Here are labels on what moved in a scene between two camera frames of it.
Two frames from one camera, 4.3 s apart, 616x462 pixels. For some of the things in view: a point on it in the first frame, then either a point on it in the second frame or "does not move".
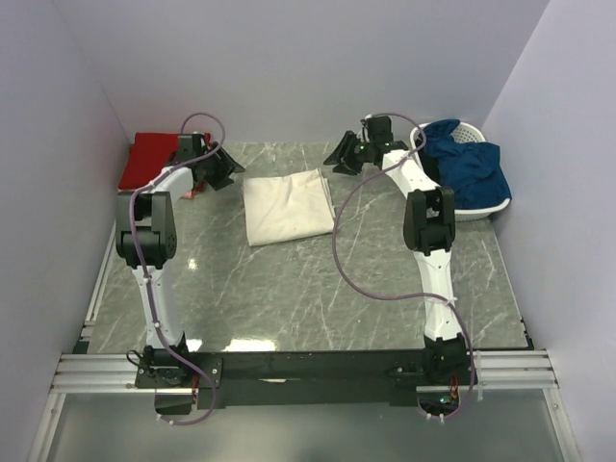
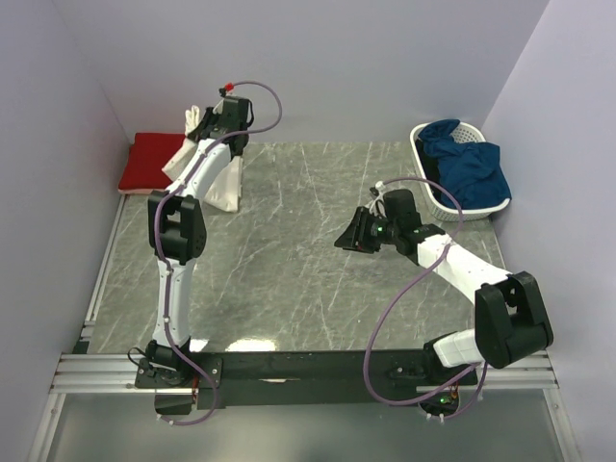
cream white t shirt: x=287 y=207 to x=228 y=196
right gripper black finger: x=345 y=155 to x=365 y=234
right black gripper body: x=363 y=151 to x=392 y=230
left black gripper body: x=207 y=166 to x=212 y=119
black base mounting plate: x=346 y=379 does not move
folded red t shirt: x=148 y=154 does not move
